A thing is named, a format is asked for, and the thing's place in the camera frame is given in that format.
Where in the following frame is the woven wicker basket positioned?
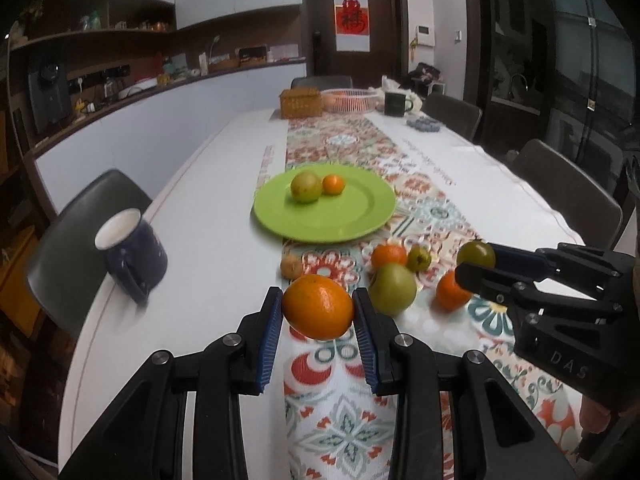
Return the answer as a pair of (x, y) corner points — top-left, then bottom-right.
(279, 88), (324, 120)

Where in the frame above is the dark brown door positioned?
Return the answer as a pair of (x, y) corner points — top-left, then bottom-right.
(300, 0), (411, 81)

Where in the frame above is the dark bag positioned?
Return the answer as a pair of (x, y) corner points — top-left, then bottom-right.
(407, 62), (443, 86)

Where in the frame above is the dark blue mug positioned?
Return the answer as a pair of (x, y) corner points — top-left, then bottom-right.
(94, 208), (169, 306)

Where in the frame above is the person's right hand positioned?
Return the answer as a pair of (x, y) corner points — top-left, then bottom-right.
(580, 396), (616, 434)

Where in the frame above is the small green jujube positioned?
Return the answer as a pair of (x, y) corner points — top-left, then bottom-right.
(406, 246), (432, 273)

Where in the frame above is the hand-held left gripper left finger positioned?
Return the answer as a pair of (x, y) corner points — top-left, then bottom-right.
(59, 286), (285, 480)

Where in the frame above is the patterned table runner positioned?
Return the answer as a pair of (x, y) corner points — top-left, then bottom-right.
(280, 110), (586, 480)

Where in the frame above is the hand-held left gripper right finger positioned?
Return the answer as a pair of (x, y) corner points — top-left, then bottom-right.
(351, 287), (578, 480)

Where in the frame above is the dark grey dining chair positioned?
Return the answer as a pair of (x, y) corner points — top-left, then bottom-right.
(422, 92), (483, 143)
(26, 169), (153, 341)
(510, 139), (623, 251)
(291, 75), (353, 90)

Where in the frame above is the black mug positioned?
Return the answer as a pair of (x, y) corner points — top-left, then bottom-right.
(383, 91), (415, 118)

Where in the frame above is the large orange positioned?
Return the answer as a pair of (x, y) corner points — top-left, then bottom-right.
(282, 274), (355, 341)

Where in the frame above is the small beige round fruit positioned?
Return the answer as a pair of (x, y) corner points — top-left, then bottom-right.
(279, 254), (304, 279)

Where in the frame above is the green plate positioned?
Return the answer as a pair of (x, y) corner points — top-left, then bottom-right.
(252, 164), (397, 244)

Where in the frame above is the large green apple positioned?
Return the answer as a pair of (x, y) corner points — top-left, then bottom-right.
(368, 263), (418, 317)

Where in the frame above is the brownish green jujube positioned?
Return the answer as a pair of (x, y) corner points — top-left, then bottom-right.
(456, 240), (497, 271)

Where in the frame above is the red and white wall poster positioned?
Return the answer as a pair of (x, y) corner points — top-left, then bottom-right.
(334, 0), (371, 52)

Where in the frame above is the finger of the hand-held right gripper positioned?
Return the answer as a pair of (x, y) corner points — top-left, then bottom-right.
(454, 261), (626, 322)
(487, 241), (640, 292)

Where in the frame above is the white lumpy bundle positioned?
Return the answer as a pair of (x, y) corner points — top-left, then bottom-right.
(381, 75), (425, 111)

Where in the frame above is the green pear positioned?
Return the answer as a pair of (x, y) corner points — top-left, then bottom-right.
(290, 170), (323, 204)

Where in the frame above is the black box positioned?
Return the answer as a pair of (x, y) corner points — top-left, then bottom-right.
(237, 46), (268, 66)

